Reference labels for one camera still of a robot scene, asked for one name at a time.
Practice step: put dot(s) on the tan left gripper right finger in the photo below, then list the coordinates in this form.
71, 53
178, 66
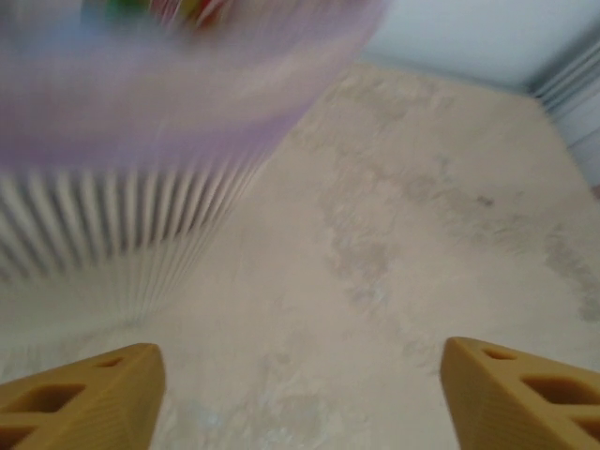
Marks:
497, 412

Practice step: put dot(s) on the pink mesh waste bin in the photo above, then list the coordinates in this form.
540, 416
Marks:
140, 140

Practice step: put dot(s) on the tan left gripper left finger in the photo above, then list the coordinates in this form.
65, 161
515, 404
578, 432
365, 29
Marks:
94, 408

